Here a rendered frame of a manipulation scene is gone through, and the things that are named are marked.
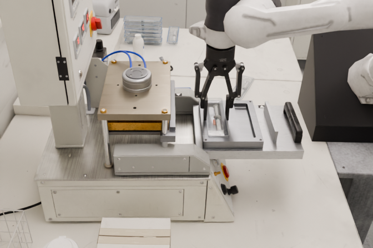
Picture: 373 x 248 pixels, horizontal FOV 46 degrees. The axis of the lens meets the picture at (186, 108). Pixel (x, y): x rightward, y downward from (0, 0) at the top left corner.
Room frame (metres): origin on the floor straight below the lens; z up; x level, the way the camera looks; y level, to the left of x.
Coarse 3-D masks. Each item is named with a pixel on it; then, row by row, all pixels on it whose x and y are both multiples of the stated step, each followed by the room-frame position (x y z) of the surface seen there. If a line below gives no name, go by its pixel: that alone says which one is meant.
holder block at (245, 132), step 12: (240, 108) 1.10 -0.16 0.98; (252, 108) 1.08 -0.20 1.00; (204, 120) 1.01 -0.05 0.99; (228, 120) 1.01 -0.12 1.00; (240, 120) 1.04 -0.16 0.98; (252, 120) 1.02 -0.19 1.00; (204, 132) 0.95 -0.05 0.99; (240, 132) 0.98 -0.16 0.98; (252, 132) 0.98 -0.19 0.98; (204, 144) 0.91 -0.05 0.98; (216, 144) 0.92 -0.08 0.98; (228, 144) 0.92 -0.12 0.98; (240, 144) 0.92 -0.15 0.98; (252, 144) 0.92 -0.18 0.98
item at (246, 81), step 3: (243, 75) 1.65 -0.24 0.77; (243, 78) 1.63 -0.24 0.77; (246, 78) 1.63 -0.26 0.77; (249, 78) 1.63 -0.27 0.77; (252, 78) 1.63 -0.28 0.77; (243, 81) 1.60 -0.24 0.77; (246, 81) 1.61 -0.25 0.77; (249, 81) 1.61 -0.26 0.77; (252, 81) 1.61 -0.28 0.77; (243, 84) 1.58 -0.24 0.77; (246, 84) 1.58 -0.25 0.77; (249, 84) 1.58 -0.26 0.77; (234, 87) 1.55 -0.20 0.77; (243, 87) 1.56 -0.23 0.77; (246, 87) 1.56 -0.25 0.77; (234, 90) 1.53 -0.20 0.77; (243, 90) 1.53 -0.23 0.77; (243, 93) 1.51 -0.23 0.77
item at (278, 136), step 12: (264, 108) 1.09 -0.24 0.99; (276, 108) 1.12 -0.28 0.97; (264, 120) 1.05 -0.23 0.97; (276, 120) 1.06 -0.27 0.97; (288, 120) 1.06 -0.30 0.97; (264, 132) 1.00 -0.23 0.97; (276, 132) 0.95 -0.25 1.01; (288, 132) 1.00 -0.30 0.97; (264, 144) 0.94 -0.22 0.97; (276, 144) 0.94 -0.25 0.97; (288, 144) 0.94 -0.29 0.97; (300, 144) 0.95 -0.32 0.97; (216, 156) 0.91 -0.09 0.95; (228, 156) 0.91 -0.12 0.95; (240, 156) 0.91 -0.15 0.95; (252, 156) 0.91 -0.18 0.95; (264, 156) 0.91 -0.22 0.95; (276, 156) 0.91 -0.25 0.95; (288, 156) 0.92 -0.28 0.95; (300, 156) 0.92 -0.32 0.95
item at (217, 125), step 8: (208, 104) 1.07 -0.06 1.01; (216, 104) 1.07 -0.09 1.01; (208, 112) 1.03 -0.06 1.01; (216, 112) 1.03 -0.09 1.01; (224, 112) 1.03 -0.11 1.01; (208, 120) 0.99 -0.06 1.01; (216, 120) 0.99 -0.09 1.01; (224, 120) 0.99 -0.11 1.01; (208, 128) 0.96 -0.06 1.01; (216, 128) 0.96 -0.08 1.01; (224, 128) 0.96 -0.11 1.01
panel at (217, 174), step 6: (210, 162) 0.92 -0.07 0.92; (222, 162) 1.05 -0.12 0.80; (210, 168) 0.89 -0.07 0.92; (216, 168) 0.95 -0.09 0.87; (222, 168) 1.01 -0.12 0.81; (210, 174) 0.87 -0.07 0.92; (216, 174) 0.89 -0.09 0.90; (222, 174) 0.98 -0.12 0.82; (216, 180) 0.89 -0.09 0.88; (222, 180) 0.94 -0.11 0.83; (228, 180) 1.01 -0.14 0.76; (228, 186) 0.97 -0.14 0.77; (222, 192) 0.88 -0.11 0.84; (228, 198) 0.91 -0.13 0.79; (228, 204) 0.87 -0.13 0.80
